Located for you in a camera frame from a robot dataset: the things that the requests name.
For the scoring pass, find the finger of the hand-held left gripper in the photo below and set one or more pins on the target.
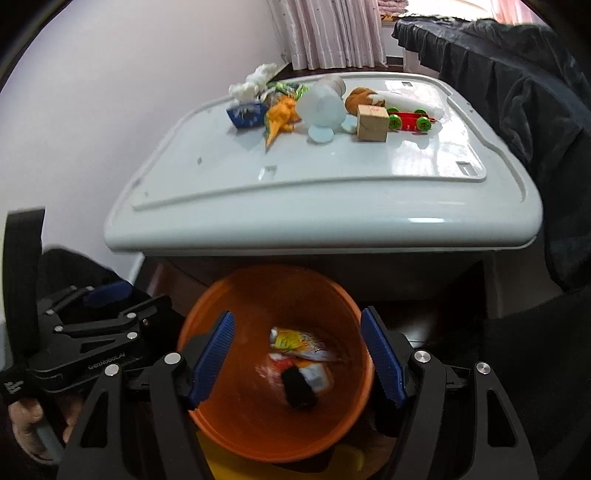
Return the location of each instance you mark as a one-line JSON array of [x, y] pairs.
[[138, 318], [108, 294]]

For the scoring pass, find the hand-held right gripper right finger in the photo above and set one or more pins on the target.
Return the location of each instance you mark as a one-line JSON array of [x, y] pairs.
[[383, 364]]

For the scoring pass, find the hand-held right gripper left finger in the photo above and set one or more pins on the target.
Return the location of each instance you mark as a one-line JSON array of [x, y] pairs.
[[210, 362]]

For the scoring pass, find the orange plastic bin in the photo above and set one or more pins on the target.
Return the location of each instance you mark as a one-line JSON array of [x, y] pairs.
[[277, 295]]

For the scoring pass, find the white foam tube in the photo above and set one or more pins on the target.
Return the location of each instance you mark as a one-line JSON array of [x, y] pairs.
[[415, 102]]

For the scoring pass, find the person's left hand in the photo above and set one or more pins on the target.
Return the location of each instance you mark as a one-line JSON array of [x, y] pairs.
[[25, 422]]

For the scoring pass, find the white and red wrapper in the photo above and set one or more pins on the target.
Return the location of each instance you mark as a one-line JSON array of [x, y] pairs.
[[319, 374]]

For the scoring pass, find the yellow snack wrapper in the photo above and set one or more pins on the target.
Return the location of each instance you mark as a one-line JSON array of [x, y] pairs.
[[295, 341]]

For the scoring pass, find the black fuzzy object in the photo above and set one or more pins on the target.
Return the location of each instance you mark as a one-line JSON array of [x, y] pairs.
[[298, 390]]

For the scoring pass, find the yellow plastic object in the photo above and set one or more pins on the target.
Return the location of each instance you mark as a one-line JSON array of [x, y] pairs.
[[258, 470]]

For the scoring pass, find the white plastic storage box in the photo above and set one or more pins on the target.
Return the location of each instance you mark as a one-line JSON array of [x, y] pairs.
[[323, 161]]

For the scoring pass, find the blue patterned packet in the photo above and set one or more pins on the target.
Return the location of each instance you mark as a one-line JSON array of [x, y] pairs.
[[244, 117]]

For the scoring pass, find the round white lid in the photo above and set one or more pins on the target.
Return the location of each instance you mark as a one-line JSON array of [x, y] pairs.
[[349, 125], [321, 134]]

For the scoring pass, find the wooden cube block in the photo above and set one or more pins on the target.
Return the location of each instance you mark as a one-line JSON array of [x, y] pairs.
[[371, 124]]

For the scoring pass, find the red toy car green wheels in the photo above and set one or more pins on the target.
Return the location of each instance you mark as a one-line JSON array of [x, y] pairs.
[[408, 121]]

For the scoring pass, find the orange toy dinosaur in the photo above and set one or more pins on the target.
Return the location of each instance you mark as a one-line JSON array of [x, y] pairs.
[[279, 115]]

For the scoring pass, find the translucent white plastic cup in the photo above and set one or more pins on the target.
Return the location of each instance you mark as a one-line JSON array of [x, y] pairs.
[[318, 106]]

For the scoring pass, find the brown toy bread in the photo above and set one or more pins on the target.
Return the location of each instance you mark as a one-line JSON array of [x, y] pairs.
[[360, 97]]

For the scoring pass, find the green snack wrapper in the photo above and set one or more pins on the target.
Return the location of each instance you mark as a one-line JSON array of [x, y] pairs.
[[284, 87]]

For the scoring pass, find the grey paper cup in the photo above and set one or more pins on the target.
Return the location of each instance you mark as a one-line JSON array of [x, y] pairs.
[[332, 83]]

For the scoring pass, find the dark cloth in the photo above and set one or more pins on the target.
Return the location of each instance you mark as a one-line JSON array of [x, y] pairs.
[[531, 115]]

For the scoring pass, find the white curtain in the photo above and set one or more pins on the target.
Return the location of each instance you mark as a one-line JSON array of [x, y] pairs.
[[323, 32]]

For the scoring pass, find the pink patterned cloth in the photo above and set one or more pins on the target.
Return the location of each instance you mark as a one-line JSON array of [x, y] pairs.
[[392, 7]]

